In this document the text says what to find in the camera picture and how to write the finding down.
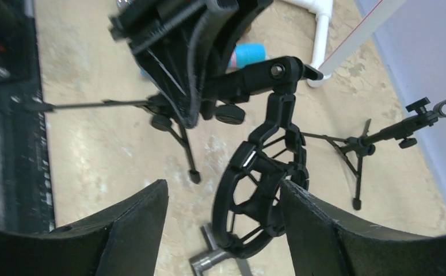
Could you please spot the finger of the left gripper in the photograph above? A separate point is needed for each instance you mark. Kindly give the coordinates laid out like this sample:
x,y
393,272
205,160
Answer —
x,y
182,44

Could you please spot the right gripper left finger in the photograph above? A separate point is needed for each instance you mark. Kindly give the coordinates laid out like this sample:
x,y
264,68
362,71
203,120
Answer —
x,y
122,239

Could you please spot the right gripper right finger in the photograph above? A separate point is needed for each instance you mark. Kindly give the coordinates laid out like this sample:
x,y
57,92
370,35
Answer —
x,y
326,240

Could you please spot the blue microphone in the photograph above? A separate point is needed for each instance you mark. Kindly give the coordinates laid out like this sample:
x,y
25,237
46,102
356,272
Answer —
x,y
242,55

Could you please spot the black shock-mount tripod stand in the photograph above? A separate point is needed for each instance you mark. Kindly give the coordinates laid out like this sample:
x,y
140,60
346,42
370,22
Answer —
x,y
246,213

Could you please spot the dark grey metal pipe fitting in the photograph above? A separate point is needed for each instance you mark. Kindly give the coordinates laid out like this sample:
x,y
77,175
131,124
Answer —
x,y
214,255

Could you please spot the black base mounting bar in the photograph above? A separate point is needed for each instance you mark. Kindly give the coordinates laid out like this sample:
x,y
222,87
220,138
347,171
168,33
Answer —
x,y
26,200

